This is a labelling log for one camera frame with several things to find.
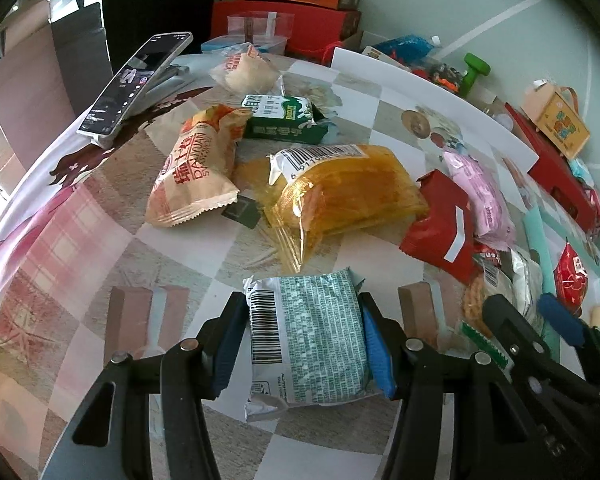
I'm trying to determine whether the pile of colourful toys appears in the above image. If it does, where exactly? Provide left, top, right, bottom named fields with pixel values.
left=409, top=59, right=465, bottom=94

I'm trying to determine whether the flat red box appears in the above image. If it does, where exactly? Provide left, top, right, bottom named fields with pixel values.
left=502, top=101, right=600, bottom=242

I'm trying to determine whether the blue lidded container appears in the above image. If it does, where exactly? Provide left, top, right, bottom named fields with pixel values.
left=200, top=34, right=287, bottom=57

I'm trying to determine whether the grey phone stand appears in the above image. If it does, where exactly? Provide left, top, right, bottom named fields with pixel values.
left=99, top=62, right=193, bottom=150

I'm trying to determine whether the clear plastic box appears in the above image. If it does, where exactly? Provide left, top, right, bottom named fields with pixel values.
left=227, top=11, right=295, bottom=45

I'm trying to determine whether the red snack packet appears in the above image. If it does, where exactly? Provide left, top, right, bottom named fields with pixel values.
left=399, top=169, right=477, bottom=284

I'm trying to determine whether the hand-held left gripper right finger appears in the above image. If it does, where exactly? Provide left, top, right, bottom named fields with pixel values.
left=357, top=291, right=528, bottom=480

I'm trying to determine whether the small red packet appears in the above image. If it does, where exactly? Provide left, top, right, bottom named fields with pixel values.
left=553, top=241, right=591, bottom=311

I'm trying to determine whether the pink snack packet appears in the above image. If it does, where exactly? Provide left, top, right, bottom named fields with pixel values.
left=442, top=150, right=517, bottom=252

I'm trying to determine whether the smartphone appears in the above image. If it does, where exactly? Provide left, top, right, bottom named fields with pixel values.
left=76, top=31, right=194, bottom=138

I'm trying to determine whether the small dark packet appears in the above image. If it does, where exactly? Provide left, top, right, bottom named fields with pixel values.
left=221, top=195, right=261, bottom=231

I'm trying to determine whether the small yellow box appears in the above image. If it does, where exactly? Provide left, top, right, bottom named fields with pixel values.
left=362, top=46, right=397, bottom=65

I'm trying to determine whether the green dumbbell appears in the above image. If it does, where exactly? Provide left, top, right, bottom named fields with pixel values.
left=460, top=53, right=491, bottom=97

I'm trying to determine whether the blue packet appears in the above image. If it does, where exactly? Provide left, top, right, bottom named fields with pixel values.
left=374, top=34, right=440, bottom=67

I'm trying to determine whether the brown chair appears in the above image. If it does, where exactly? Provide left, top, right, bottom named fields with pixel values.
left=0, top=22, right=83, bottom=173

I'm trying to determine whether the green milk carton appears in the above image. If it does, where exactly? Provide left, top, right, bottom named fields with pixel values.
left=240, top=93, right=330, bottom=145

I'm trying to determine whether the teal silver snack packet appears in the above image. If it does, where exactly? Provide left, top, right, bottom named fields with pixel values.
left=242, top=266, right=377, bottom=423

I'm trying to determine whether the round cracker packet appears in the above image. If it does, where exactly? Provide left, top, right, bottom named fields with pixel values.
left=461, top=245, right=546, bottom=341

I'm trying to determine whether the small cardboard carry box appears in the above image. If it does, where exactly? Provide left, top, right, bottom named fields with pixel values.
left=521, top=79, right=592, bottom=159

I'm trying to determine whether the large red box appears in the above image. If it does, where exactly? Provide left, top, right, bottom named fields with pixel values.
left=210, top=0, right=363, bottom=60

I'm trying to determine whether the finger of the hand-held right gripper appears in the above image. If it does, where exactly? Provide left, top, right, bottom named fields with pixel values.
left=536, top=291, right=600, bottom=361
left=481, top=294, right=563, bottom=368

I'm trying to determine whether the clear nut packet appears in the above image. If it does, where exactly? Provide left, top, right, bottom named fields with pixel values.
left=294, top=85, right=342, bottom=112

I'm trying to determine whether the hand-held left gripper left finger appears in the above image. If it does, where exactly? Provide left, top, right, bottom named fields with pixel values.
left=40, top=290, right=251, bottom=480

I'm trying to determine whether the black cabinet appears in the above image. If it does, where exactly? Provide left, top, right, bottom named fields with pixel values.
left=101, top=0, right=219, bottom=77

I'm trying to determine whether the green edged packet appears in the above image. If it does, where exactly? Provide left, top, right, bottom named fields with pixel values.
left=459, top=321, right=512, bottom=372

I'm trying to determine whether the orange beige bread packet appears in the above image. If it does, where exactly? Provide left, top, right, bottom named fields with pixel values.
left=145, top=103, right=253, bottom=229

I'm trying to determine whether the white bun packet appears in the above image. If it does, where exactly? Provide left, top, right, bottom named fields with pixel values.
left=208, top=43, right=284, bottom=94

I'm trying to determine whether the yellow snack packet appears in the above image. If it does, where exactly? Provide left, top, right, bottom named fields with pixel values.
left=235, top=143, right=431, bottom=274

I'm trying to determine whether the printed tablecloth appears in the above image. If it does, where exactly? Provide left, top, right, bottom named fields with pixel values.
left=0, top=52, right=600, bottom=480

